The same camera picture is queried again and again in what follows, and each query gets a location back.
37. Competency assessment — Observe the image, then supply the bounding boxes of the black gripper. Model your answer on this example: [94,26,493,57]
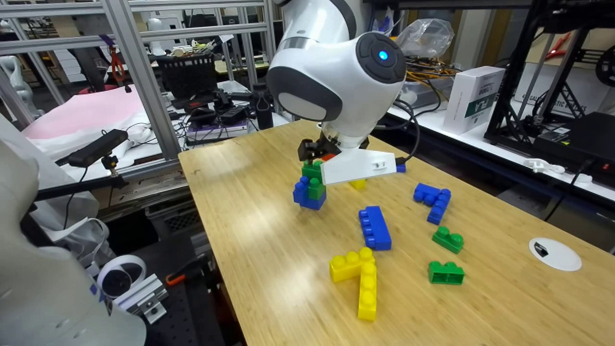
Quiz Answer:
[295,132,342,164]

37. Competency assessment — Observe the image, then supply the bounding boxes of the green lego in blue stack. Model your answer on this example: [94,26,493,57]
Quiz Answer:
[307,178,326,201]

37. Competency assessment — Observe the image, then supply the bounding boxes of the stacked blue lego bricks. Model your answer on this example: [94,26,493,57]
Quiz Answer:
[292,170,328,211]

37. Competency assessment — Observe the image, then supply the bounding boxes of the long blue lego brick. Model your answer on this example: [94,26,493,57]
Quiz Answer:
[357,203,393,251]

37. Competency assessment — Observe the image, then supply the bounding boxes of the black electronics pile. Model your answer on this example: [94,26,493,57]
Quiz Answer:
[182,88,276,145]

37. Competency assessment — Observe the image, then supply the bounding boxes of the clear plastic container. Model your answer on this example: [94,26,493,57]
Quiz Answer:
[399,74,451,111]

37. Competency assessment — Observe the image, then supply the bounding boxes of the black mesh basket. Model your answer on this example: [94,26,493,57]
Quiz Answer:
[153,53,219,101]

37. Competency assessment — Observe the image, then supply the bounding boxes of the long yellow lego brick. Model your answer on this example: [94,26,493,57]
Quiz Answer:
[355,257,380,322]

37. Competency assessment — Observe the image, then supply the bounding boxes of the clear plastic bag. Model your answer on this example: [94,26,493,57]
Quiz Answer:
[393,16,457,65]

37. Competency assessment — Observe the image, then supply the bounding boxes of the white cardboard box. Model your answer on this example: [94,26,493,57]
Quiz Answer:
[443,65,507,134]

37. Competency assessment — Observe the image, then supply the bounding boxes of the white workbench top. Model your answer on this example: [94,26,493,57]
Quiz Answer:
[382,68,615,207]

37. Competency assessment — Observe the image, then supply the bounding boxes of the pink foam sheet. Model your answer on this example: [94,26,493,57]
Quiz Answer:
[21,84,151,143]

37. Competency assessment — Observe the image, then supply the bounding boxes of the large white table grommet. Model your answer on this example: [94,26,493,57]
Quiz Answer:
[528,236,584,274]

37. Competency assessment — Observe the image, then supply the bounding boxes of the white plastic housing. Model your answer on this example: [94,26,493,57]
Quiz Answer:
[0,113,149,346]

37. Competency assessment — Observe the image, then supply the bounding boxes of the yellow cables bundle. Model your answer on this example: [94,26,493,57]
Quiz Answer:
[405,59,451,86]

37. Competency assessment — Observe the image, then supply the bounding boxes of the aluminium extrusion frame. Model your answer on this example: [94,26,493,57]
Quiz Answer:
[0,0,284,163]

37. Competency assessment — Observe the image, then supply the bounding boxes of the black 3D printer frame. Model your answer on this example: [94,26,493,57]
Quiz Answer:
[484,0,615,188]

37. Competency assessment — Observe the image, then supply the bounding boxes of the black camera on stand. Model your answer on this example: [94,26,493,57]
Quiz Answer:
[55,128,130,170]

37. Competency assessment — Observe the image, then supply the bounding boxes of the white cable loop with bracket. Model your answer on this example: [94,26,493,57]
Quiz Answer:
[94,253,169,324]

